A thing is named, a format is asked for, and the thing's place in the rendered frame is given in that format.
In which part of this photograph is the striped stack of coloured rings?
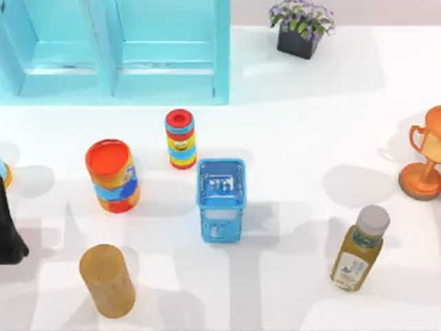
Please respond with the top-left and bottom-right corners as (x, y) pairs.
(164, 109), (200, 170)

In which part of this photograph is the orange and blue can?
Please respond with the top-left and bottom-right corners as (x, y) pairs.
(85, 138), (143, 214)

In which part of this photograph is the black pot with purple flowers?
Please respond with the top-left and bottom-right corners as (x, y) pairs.
(269, 0), (336, 60)

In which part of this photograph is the wooden cylinder cup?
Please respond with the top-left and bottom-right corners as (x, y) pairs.
(79, 243), (136, 320)

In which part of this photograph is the orange and blue round object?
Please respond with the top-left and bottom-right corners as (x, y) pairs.
(0, 161), (14, 188)

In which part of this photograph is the yellow bottle with grey cap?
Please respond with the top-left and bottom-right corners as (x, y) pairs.
(329, 204), (391, 293)

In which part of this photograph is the blue square basket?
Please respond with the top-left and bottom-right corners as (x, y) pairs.
(196, 158), (250, 244)

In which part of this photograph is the orange trophy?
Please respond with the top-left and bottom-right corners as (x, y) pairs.
(398, 105), (441, 201)

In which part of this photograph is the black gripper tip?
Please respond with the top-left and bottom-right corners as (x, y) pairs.
(0, 176), (30, 265)

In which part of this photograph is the light blue rack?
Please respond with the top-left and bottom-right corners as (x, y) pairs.
(0, 0), (231, 107)

